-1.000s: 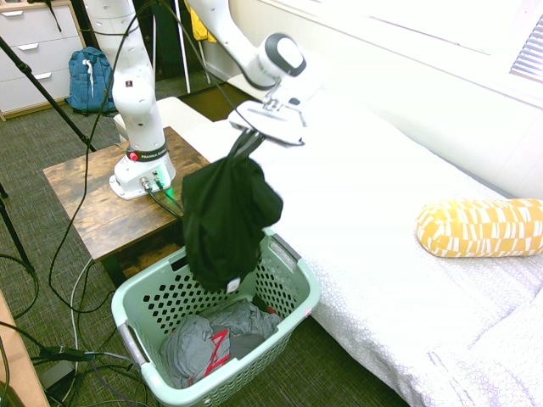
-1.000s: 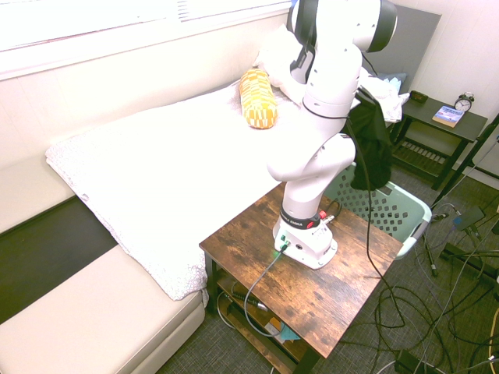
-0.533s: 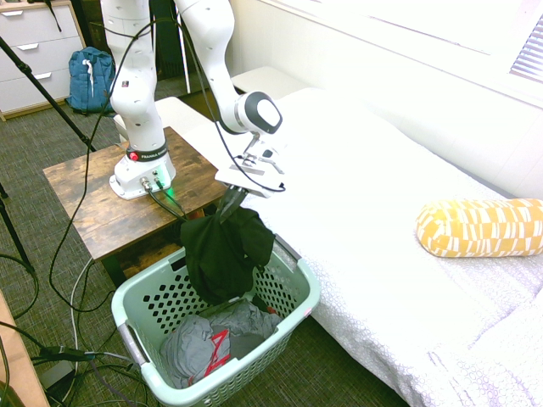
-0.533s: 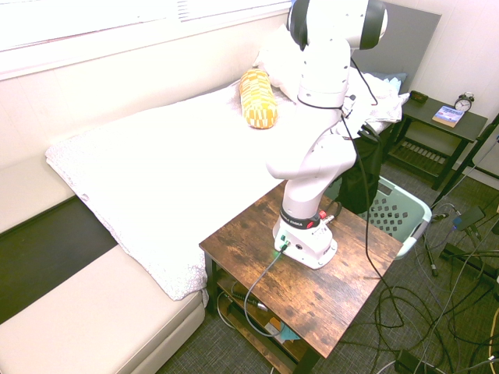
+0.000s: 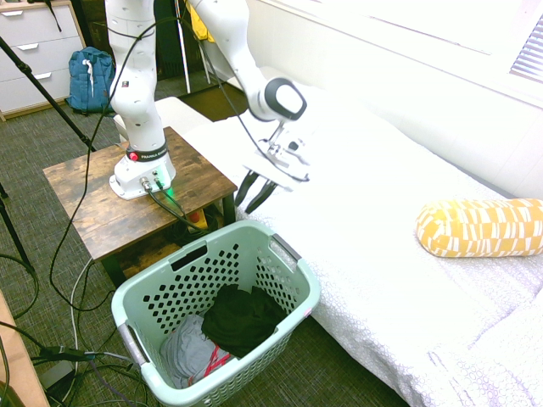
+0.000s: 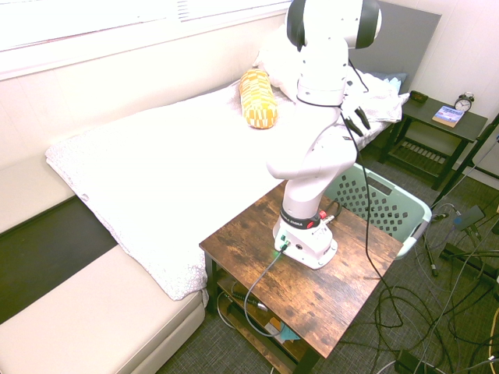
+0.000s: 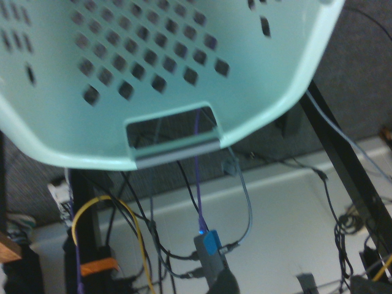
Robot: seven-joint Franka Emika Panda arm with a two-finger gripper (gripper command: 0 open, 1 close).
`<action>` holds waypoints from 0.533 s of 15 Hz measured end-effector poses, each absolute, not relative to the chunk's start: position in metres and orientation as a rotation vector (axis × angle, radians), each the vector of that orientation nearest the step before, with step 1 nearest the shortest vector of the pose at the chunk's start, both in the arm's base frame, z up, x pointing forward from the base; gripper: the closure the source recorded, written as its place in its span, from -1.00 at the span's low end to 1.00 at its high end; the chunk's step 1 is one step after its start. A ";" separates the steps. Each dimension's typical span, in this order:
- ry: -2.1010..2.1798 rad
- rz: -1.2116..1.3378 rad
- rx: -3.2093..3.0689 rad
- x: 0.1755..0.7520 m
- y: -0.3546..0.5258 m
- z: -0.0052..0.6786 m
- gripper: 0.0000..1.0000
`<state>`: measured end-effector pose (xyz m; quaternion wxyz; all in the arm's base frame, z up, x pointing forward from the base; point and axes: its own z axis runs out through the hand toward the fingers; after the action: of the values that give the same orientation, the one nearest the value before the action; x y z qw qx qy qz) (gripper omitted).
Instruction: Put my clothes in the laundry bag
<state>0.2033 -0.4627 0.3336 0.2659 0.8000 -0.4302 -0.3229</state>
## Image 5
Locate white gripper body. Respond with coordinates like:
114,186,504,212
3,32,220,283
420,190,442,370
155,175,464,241
241,126,314,194

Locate blue backpack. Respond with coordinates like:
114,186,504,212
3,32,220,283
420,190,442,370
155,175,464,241
66,47,117,116

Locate yellow hanging cloth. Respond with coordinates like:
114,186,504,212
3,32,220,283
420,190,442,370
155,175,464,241
188,3,217,46

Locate grey garment with red print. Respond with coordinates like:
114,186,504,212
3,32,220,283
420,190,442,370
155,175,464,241
159,314,233,390

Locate window blind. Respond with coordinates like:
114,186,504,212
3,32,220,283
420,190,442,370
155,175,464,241
508,24,543,84

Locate black power adapter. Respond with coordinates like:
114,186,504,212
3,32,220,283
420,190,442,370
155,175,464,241
38,344,93,362

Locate white drawer dresser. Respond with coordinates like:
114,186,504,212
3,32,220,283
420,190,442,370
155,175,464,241
0,0,88,122

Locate light wooden furniture edge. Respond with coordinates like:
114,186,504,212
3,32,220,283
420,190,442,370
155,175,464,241
0,292,50,407

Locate mint green laundry basket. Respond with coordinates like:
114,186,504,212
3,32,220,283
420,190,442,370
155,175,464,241
110,219,322,407

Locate black tripod leg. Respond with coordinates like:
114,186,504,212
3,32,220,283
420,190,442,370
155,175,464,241
0,181,37,273

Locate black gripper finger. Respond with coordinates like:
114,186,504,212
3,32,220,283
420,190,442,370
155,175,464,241
234,169,257,209
244,177,277,215

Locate grey floor cable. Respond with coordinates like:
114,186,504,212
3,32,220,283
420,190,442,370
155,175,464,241
69,257,143,407

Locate black garment with white tag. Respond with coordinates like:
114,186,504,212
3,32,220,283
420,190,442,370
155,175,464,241
200,284,289,360

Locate brown wooden side table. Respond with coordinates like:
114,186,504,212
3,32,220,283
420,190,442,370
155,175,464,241
42,125,238,290

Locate long black arm cable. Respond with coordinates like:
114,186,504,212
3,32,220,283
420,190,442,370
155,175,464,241
48,19,160,313

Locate white bed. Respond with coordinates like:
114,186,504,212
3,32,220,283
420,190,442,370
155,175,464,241
154,63,543,407

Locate black tripod pole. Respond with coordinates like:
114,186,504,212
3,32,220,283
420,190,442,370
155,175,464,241
0,36,97,153

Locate white thin pole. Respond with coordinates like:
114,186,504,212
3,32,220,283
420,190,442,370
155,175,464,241
176,16,193,95

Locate red yellow emergency stop button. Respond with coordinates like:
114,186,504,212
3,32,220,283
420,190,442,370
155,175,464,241
188,209,209,231

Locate black base connector cables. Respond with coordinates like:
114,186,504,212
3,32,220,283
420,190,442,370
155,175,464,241
145,171,210,235

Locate yellow white patterned bolster pillow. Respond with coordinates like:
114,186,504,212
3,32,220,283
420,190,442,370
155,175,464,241
415,198,543,259

